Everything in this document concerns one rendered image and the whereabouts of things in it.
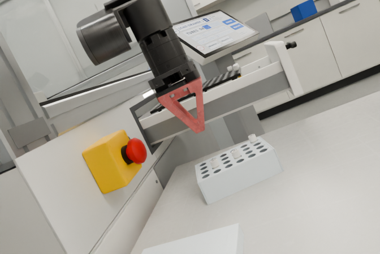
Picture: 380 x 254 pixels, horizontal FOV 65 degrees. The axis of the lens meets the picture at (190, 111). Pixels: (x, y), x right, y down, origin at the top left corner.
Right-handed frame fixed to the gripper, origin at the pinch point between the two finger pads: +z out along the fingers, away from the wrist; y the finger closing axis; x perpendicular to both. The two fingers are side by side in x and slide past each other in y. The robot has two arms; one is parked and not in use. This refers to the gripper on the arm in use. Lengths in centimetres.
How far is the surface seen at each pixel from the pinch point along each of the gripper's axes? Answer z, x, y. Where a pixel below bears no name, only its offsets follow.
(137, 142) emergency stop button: -1.7, -9.1, 2.1
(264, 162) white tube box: 8.7, 6.6, 2.4
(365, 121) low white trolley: 11.5, 24.3, -3.5
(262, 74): -1.0, 14.3, -15.4
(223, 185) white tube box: 9.3, -0.3, 2.9
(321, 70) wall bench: 59, 125, -304
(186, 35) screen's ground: -23, 4, -113
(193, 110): 0.0, -1.2, -17.5
